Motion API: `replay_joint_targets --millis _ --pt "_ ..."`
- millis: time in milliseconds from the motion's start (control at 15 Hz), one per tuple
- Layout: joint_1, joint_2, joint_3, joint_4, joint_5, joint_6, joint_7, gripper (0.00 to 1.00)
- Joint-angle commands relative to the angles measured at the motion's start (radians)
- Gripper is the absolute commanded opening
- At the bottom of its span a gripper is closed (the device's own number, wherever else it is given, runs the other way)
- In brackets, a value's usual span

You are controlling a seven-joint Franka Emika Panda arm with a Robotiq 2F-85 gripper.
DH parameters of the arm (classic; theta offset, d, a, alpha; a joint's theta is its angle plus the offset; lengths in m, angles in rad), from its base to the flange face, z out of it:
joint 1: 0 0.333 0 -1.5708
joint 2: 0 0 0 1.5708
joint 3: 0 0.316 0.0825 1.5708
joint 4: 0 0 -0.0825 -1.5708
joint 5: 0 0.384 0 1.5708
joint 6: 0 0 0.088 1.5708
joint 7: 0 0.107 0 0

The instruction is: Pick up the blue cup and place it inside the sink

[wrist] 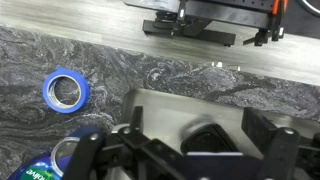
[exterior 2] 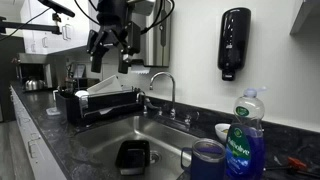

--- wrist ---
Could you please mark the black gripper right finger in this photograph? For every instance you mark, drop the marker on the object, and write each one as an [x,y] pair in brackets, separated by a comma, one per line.
[284,149]

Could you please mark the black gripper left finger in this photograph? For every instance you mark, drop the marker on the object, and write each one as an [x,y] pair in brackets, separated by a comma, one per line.
[97,155]

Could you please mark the blue cup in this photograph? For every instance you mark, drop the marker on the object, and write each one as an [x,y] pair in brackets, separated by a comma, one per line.
[65,91]

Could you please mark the stainless steel sink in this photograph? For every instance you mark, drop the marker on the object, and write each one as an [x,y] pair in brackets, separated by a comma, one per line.
[171,118]

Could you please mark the black plastic food tray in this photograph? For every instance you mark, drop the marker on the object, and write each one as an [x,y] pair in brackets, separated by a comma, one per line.
[208,138]

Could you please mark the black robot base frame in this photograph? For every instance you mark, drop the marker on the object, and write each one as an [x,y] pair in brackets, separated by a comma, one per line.
[190,18]

